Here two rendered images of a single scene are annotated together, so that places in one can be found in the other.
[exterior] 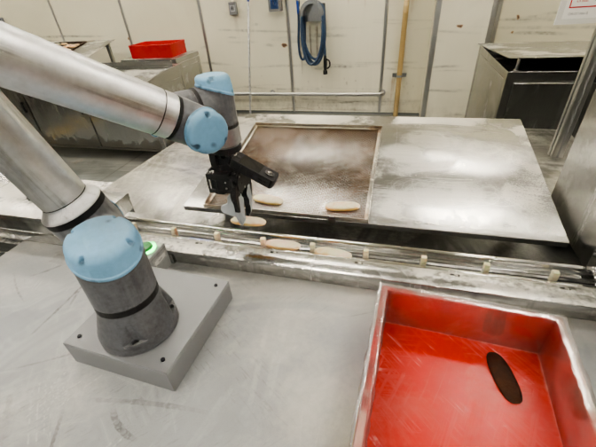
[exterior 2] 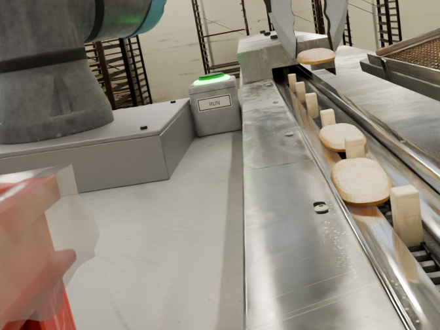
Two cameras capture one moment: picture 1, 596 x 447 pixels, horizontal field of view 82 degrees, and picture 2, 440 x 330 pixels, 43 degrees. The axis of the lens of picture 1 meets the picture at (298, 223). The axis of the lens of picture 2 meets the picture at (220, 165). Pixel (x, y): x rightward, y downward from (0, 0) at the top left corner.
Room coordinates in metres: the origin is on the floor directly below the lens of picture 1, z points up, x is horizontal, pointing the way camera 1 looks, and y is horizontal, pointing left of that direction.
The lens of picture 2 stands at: (0.51, -0.42, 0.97)
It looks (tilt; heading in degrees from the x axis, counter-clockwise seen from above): 14 degrees down; 77
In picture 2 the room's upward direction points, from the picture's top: 11 degrees counter-clockwise
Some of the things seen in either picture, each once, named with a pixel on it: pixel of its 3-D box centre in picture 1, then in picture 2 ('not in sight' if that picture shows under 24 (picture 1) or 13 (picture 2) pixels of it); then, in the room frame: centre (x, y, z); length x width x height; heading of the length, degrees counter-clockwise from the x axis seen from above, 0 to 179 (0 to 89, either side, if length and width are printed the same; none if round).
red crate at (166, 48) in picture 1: (158, 49); not in sight; (4.36, 1.42, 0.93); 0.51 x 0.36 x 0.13; 77
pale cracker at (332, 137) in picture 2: (282, 243); (340, 134); (0.74, 0.05, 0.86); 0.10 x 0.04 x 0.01; 73
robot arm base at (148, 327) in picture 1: (133, 308); (48, 92); (0.47, 0.34, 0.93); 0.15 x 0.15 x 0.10
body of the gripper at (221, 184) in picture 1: (227, 168); not in sight; (0.77, 0.16, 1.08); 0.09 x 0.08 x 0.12; 73
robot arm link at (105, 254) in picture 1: (111, 260); (31, 0); (0.48, 0.34, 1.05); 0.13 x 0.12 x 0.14; 35
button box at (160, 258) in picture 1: (152, 263); (220, 115); (0.71, 0.40, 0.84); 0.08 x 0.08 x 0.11; 73
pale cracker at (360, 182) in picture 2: (333, 252); (359, 175); (0.68, -0.08, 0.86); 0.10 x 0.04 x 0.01; 68
